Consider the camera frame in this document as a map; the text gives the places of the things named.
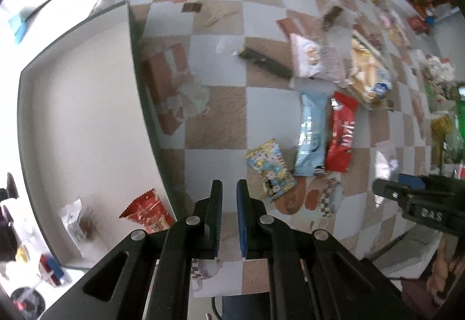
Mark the light blue snack bar packet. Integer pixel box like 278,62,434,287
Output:
294,90,328,177

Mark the clear wrapped grey stick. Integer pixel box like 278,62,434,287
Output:
214,36,292,80

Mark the red snack bar packet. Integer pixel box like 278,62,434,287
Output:
325,91,358,173

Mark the pink crackers packet upper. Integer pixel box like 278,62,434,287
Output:
290,34,345,85

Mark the pile of assorted snacks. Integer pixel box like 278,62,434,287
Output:
353,0,412,52

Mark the clear packet dark jerky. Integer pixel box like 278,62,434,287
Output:
321,6,344,30

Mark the white cardboard box tray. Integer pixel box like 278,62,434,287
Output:
17,1,186,270

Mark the red gold candy packet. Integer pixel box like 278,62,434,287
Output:
119,189,175,234

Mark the blue dustpan with handle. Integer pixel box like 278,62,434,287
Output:
8,0,53,45

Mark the yellow white chips bag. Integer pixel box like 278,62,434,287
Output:
347,30,397,110

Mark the small clear nut packet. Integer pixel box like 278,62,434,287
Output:
58,198,92,244

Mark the dark purple clothing item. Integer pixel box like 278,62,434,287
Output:
0,172,21,263

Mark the yellow floral candy packet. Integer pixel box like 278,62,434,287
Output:
246,138,296,202

